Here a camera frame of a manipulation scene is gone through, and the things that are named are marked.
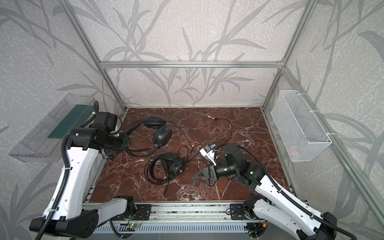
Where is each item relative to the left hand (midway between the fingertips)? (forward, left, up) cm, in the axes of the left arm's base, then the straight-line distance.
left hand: (132, 140), depth 69 cm
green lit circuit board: (-31, -1, -27) cm, 41 cm away
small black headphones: (-5, -17, -19) cm, 26 cm away
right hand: (-14, -31, -3) cm, 34 cm away
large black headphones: (-1, -15, +6) cm, 17 cm away
